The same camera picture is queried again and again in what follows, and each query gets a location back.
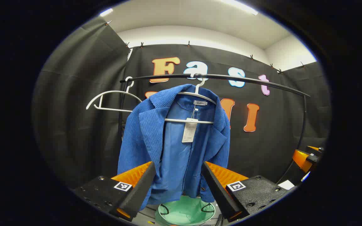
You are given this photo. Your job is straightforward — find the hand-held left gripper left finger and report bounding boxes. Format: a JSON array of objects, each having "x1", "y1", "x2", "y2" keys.
[{"x1": 74, "y1": 161, "x2": 156, "y2": 222}]

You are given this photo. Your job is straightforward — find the white clothes hanger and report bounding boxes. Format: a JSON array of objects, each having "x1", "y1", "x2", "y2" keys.
[
  {"x1": 86, "y1": 76, "x2": 143, "y2": 113},
  {"x1": 165, "y1": 73, "x2": 218, "y2": 125}
]

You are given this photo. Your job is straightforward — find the black backdrop cloth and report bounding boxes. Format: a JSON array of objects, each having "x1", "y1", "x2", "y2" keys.
[{"x1": 32, "y1": 16, "x2": 332, "y2": 190}]

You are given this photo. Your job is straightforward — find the green laundry hamper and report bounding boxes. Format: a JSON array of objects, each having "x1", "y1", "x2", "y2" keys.
[{"x1": 154, "y1": 195, "x2": 216, "y2": 226}]

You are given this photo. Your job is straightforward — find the blue corduroy jacket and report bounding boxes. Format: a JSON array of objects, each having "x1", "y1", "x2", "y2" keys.
[{"x1": 117, "y1": 84, "x2": 231, "y2": 211}]

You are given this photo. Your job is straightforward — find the row of black cloth clips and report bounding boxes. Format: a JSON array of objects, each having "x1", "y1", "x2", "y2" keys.
[{"x1": 106, "y1": 20, "x2": 306, "y2": 73}]

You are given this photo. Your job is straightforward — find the black clothes rail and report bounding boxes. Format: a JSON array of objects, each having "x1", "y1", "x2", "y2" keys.
[{"x1": 118, "y1": 73, "x2": 311, "y2": 186}]

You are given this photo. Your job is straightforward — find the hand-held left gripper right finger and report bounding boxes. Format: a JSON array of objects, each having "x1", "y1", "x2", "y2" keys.
[{"x1": 201, "y1": 161, "x2": 291, "y2": 223}]

